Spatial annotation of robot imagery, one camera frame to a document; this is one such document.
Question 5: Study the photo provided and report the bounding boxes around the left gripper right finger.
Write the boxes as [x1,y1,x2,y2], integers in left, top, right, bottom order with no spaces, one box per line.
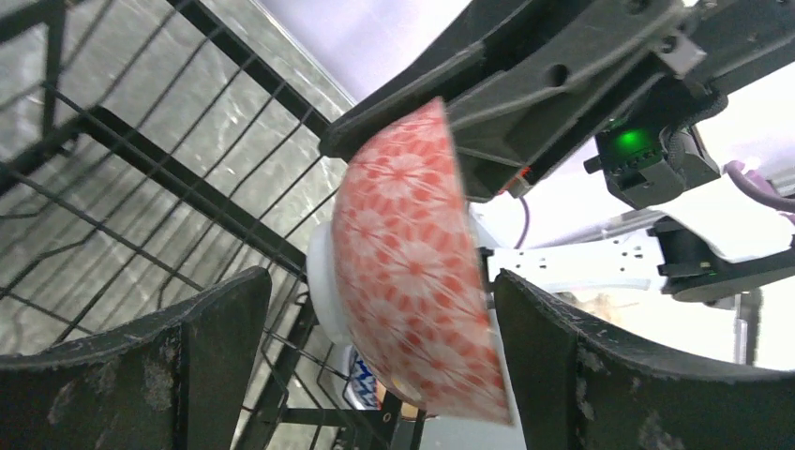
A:
[494,270,794,450]

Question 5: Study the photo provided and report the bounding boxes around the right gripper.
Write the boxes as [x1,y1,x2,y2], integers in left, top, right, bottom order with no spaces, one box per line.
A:
[320,0,794,203]

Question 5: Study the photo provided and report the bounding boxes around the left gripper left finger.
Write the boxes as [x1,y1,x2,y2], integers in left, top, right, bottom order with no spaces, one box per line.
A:
[1,267,272,449]

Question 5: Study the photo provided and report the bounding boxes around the red patterned bowl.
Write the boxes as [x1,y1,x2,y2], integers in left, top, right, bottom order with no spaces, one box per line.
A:
[306,97,516,426]

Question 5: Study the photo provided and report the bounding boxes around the blue yellow patterned bowl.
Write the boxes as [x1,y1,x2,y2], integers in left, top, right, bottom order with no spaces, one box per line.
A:
[330,345,382,411]

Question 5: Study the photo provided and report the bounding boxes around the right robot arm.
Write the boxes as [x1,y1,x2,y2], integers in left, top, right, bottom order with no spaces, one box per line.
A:
[320,1,794,210]

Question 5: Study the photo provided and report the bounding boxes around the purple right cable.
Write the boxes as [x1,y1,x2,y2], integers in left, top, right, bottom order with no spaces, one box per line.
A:
[513,159,795,249]

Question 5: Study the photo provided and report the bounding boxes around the black wire dish rack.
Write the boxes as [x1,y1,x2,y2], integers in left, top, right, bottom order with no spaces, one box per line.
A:
[1,1,423,449]

